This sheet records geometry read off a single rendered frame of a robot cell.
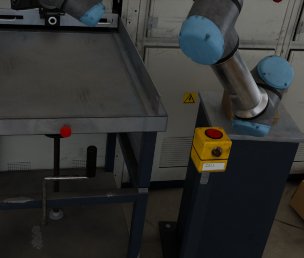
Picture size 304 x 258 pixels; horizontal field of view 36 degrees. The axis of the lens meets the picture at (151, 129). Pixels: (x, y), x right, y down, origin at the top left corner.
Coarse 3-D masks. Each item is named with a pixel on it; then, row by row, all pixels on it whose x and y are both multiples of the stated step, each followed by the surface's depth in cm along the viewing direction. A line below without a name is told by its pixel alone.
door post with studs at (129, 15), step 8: (128, 0) 192; (136, 0) 193; (128, 8) 194; (136, 8) 195; (128, 16) 196; (136, 16) 196; (128, 24) 197; (136, 24) 198; (120, 152) 231; (120, 160) 234; (120, 168) 237; (120, 176) 239
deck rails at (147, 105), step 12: (120, 24) 195; (120, 36) 196; (120, 48) 185; (132, 48) 175; (132, 60) 175; (132, 72) 167; (144, 72) 158; (144, 84) 158; (144, 96) 152; (156, 96) 144; (144, 108) 146; (156, 108) 144
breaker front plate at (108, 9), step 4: (0, 0) 185; (4, 0) 185; (8, 0) 185; (104, 0) 194; (108, 0) 194; (0, 4) 186; (4, 4) 186; (8, 4) 186; (104, 4) 195; (108, 4) 195; (4, 8) 187; (8, 8) 187; (36, 8) 190; (108, 8) 196; (108, 12) 197
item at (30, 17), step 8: (0, 8) 186; (0, 16) 187; (8, 16) 188; (24, 16) 189; (32, 16) 190; (64, 16) 193; (104, 16) 196; (16, 24) 190; (24, 24) 191; (32, 24) 191; (40, 24) 192; (64, 24) 194; (72, 24) 195; (80, 24) 196; (104, 24) 198; (112, 24) 199
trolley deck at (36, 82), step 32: (0, 32) 186; (32, 32) 190; (0, 64) 161; (32, 64) 164; (64, 64) 167; (96, 64) 170; (0, 96) 143; (32, 96) 145; (64, 96) 147; (96, 96) 150; (128, 96) 152; (0, 128) 133; (32, 128) 136; (96, 128) 141; (128, 128) 143; (160, 128) 146
